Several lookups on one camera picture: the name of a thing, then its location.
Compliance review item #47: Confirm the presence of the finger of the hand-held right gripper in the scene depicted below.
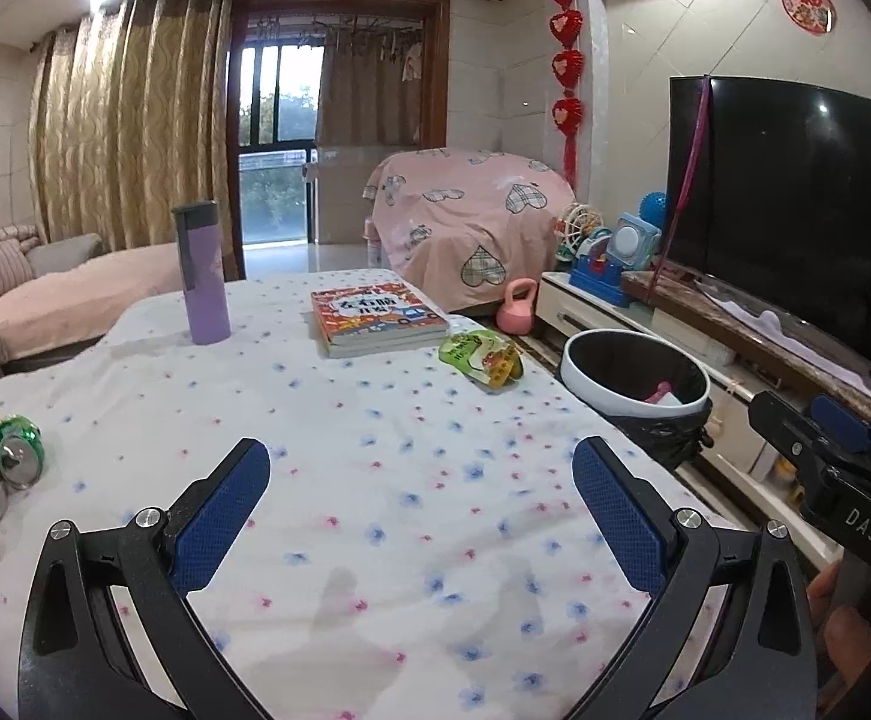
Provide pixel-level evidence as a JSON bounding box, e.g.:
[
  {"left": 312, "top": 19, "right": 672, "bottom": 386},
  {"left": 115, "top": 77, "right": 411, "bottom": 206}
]
[
  {"left": 812, "top": 394, "right": 871, "bottom": 477},
  {"left": 749, "top": 388, "right": 827, "bottom": 477}
]

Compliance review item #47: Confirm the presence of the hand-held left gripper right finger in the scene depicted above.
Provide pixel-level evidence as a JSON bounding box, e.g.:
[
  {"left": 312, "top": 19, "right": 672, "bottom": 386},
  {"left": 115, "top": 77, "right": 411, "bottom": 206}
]
[{"left": 566, "top": 435, "right": 819, "bottom": 720}]

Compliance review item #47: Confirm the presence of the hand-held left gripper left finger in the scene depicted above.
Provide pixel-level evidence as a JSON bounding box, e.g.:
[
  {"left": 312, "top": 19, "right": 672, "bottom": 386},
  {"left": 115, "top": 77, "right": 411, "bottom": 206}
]
[{"left": 17, "top": 437, "right": 272, "bottom": 720}]

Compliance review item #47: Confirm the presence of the black bin liner bag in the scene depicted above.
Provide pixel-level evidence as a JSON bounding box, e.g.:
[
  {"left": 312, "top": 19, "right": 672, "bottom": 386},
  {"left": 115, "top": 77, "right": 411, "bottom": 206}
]
[{"left": 614, "top": 396, "right": 716, "bottom": 472}]

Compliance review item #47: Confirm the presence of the white round trash bin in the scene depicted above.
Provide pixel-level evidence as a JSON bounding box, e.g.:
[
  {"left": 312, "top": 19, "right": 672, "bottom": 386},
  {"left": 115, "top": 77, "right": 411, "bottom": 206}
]
[{"left": 560, "top": 328, "right": 713, "bottom": 421}]

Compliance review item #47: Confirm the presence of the person's right hand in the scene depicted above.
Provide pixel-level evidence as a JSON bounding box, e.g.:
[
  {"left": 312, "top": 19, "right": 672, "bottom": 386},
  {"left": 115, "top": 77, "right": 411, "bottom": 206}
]
[{"left": 809, "top": 562, "right": 871, "bottom": 697}]

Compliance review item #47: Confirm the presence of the white tv stand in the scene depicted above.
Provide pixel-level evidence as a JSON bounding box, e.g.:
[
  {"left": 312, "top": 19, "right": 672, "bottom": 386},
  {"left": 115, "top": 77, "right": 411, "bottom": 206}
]
[{"left": 539, "top": 270, "right": 871, "bottom": 571}]

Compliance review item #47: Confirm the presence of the white cloth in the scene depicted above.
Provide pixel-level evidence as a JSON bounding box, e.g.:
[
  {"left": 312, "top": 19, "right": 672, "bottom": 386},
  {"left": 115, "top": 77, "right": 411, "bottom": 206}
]
[{"left": 698, "top": 281, "right": 871, "bottom": 398}]

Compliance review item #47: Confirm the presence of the yellow-green snack packet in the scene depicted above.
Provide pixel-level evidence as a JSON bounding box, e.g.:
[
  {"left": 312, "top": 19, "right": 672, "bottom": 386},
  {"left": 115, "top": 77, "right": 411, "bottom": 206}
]
[{"left": 480, "top": 349, "right": 525, "bottom": 392}]

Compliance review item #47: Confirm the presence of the white floral tablecloth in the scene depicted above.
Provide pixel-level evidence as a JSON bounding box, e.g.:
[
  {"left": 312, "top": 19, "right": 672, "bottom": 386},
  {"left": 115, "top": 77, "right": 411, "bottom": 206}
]
[{"left": 0, "top": 266, "right": 767, "bottom": 720}]

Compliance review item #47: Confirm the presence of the green drink can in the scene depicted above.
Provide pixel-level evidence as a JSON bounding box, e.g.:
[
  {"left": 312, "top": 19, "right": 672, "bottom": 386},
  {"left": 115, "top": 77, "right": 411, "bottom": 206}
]
[{"left": 0, "top": 416, "right": 47, "bottom": 492}]

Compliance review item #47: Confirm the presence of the green snack bag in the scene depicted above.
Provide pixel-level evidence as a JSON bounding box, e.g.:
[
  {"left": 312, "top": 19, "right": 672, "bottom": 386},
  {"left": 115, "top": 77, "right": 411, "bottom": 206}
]
[{"left": 437, "top": 331, "right": 515, "bottom": 377}]

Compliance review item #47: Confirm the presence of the pink kettlebell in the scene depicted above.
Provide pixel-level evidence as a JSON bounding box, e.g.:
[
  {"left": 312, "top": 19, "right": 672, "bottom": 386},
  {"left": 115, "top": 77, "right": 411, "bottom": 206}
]
[{"left": 497, "top": 278, "right": 540, "bottom": 335}]

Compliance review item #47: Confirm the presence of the black television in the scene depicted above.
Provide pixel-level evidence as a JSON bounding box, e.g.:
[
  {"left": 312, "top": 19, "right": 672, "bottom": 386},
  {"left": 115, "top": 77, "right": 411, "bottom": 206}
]
[{"left": 665, "top": 75, "right": 871, "bottom": 410}]

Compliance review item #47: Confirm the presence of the light blue toy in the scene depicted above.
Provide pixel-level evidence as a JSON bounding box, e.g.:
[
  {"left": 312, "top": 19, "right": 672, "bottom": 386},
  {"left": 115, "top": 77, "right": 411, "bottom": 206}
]
[{"left": 611, "top": 214, "right": 662, "bottom": 271}]

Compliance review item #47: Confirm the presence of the blue toy machine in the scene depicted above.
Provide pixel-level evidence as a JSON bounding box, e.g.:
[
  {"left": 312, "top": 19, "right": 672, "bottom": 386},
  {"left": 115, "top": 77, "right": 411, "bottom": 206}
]
[{"left": 570, "top": 232, "right": 657, "bottom": 308}]

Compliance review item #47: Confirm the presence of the purple insulated bottle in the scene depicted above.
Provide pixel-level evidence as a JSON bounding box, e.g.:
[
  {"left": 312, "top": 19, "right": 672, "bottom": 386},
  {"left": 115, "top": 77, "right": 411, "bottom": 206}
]
[{"left": 172, "top": 200, "right": 230, "bottom": 346}]

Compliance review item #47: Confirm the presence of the pink sofa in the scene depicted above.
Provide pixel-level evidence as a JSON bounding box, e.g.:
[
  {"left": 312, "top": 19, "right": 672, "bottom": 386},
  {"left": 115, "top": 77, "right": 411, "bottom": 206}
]
[{"left": 0, "top": 232, "right": 189, "bottom": 406}]

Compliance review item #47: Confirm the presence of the colourful picture book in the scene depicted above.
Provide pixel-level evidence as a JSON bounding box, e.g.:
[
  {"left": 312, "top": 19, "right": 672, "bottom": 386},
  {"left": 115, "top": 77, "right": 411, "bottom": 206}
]
[{"left": 310, "top": 281, "right": 452, "bottom": 359}]

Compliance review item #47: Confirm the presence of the thin pink stick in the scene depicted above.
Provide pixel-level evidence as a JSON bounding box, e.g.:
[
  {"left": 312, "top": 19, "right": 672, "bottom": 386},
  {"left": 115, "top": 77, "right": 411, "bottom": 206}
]
[{"left": 649, "top": 79, "right": 711, "bottom": 293}]

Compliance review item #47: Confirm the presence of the white wheel toy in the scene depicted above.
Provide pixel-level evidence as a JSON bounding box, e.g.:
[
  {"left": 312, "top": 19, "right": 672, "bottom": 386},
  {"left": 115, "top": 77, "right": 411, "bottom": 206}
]
[{"left": 559, "top": 202, "right": 603, "bottom": 271}]

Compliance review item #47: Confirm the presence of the grey pillow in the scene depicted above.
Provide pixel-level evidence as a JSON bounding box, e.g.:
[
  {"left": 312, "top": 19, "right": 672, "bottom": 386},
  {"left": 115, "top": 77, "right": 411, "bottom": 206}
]
[{"left": 26, "top": 232, "right": 103, "bottom": 278}]

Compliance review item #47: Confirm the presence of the pink heart-print cover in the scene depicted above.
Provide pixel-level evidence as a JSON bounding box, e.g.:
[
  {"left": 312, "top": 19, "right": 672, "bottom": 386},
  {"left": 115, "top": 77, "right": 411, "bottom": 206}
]
[{"left": 364, "top": 150, "right": 579, "bottom": 316}]

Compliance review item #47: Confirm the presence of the balcony glass door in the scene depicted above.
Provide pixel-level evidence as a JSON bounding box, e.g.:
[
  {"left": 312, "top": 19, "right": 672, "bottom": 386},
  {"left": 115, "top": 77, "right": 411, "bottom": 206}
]
[{"left": 226, "top": 0, "right": 452, "bottom": 248}]

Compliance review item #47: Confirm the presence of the golden brown curtain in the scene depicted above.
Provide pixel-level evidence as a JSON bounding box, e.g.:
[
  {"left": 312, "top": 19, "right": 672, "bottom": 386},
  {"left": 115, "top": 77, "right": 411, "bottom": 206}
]
[{"left": 28, "top": 0, "right": 245, "bottom": 282}]

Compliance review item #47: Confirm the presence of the red hanging heart ornament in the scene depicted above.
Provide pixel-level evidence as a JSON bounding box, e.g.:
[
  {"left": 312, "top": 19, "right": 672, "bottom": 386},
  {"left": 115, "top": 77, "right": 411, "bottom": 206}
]
[{"left": 548, "top": 0, "right": 587, "bottom": 188}]

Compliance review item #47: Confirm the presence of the beige balcony curtain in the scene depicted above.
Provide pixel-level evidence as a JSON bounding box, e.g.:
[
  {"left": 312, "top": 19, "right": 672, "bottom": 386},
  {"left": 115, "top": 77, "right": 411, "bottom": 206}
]
[{"left": 316, "top": 37, "right": 422, "bottom": 147}]

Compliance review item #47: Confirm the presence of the balcony clothes rack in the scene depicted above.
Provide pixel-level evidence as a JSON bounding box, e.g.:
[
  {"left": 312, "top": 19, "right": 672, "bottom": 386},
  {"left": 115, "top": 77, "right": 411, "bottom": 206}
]
[{"left": 256, "top": 11, "right": 422, "bottom": 57}]

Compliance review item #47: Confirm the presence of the round red wall decal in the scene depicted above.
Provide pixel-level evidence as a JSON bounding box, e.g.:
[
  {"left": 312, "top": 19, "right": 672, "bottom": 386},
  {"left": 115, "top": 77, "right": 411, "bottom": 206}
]
[{"left": 780, "top": 0, "right": 836, "bottom": 36}]

